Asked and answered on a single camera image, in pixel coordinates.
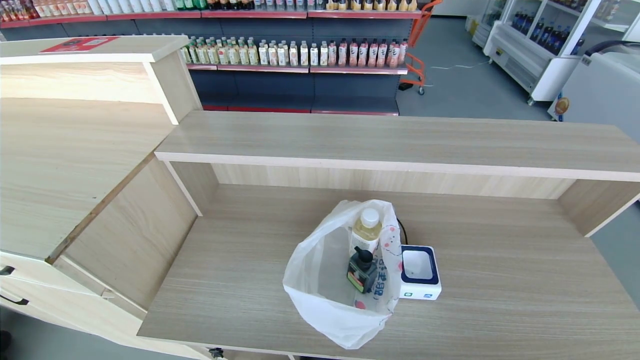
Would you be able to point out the wooden counter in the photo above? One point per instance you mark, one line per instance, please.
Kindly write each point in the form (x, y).
(475, 310)

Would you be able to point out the white barcode scanner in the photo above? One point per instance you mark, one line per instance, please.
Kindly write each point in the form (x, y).
(419, 280)

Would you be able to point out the dark pump dispenser bottle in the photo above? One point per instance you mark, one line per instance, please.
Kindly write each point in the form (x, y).
(362, 272)

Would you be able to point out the yellow drink bottle white cap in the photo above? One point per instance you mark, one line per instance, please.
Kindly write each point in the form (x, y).
(367, 232)

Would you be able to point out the white display fridge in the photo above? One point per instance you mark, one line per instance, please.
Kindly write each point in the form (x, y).
(540, 45)

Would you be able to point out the white chest freezer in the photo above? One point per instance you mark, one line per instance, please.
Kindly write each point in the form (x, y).
(602, 90)

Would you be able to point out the red sign sticker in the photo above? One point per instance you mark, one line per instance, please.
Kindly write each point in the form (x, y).
(80, 44)

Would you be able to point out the row of dark bottles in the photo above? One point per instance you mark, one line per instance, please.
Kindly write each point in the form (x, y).
(545, 31)

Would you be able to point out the blue red shop shelf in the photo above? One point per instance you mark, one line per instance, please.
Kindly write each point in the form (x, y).
(300, 85)

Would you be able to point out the orange trolley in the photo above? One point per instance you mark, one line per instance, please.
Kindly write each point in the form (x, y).
(419, 45)

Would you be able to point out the white plastic shopping bag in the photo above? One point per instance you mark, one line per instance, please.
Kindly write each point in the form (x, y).
(320, 280)

